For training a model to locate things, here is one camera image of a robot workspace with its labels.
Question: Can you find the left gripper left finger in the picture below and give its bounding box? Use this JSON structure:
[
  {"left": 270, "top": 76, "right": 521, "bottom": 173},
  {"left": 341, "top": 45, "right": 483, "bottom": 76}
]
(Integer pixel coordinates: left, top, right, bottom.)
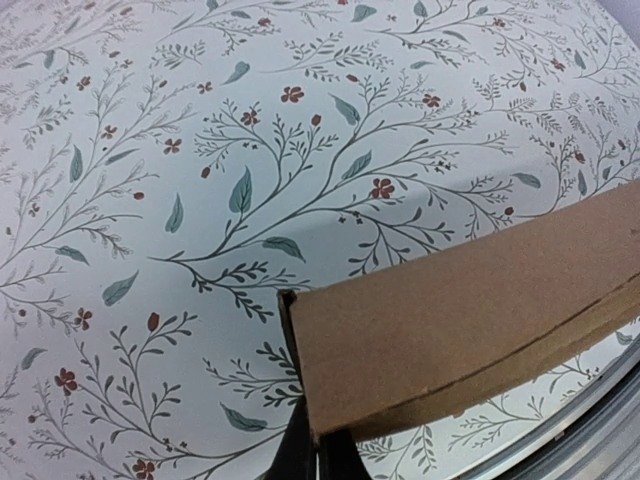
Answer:
[{"left": 264, "top": 396, "right": 317, "bottom": 480}]

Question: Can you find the floral patterned table mat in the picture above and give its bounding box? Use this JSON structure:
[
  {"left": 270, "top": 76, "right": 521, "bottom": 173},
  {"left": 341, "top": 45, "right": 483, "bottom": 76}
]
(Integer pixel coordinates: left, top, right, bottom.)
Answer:
[{"left": 1, "top": 1, "right": 639, "bottom": 479}]

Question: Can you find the aluminium front rail frame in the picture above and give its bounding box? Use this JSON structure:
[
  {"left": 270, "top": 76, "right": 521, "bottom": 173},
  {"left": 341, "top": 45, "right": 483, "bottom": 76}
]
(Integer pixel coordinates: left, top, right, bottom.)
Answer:
[{"left": 459, "top": 339, "right": 639, "bottom": 479}]

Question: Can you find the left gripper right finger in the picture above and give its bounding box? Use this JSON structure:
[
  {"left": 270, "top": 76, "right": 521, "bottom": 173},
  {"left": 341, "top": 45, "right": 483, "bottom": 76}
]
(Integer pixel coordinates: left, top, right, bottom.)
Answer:
[{"left": 319, "top": 429, "right": 372, "bottom": 480}]

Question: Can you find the brown cardboard box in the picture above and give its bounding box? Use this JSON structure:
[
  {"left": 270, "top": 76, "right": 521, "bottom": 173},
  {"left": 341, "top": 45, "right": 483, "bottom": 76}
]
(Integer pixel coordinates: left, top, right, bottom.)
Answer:
[{"left": 278, "top": 182, "right": 639, "bottom": 440}]

